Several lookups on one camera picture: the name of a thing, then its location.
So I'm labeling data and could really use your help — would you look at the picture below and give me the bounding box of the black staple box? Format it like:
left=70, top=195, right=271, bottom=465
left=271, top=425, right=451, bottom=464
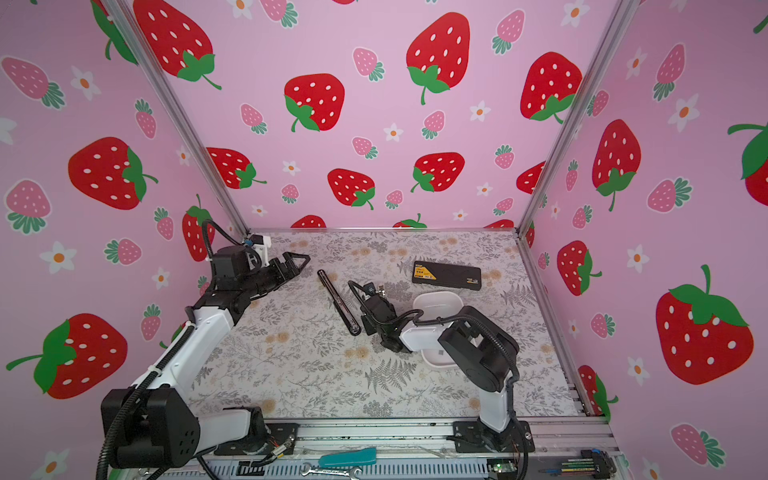
left=411, top=260, right=482, bottom=291

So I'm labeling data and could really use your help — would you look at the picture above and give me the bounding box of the silver wrench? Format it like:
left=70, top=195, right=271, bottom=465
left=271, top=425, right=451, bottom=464
left=300, top=463, right=362, bottom=480

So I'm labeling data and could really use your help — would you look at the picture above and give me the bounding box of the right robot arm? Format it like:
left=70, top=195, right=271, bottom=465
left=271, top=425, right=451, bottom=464
left=348, top=281, right=531, bottom=453

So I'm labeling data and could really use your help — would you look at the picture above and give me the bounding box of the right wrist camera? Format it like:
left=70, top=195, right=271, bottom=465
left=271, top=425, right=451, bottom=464
left=363, top=282, right=378, bottom=296

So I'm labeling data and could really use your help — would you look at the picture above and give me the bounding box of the white plastic tray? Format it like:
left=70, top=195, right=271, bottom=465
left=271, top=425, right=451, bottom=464
left=412, top=291, right=464, bottom=370

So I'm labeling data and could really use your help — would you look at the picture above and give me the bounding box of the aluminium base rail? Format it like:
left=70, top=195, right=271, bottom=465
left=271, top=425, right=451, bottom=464
left=162, top=417, right=632, bottom=479

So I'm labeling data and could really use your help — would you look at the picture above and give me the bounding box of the teal handled tool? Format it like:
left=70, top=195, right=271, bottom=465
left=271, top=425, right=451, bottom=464
left=318, top=447, right=377, bottom=468

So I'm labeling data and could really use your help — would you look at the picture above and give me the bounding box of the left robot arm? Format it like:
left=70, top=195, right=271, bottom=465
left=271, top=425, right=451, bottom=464
left=95, top=220, right=311, bottom=479

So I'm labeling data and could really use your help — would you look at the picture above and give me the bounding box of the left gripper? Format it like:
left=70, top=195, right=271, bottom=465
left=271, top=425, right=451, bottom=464
left=240, top=255, right=308, bottom=302

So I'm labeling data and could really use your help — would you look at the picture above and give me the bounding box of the black stapler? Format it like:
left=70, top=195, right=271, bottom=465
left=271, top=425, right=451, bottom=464
left=317, top=269, right=362, bottom=336

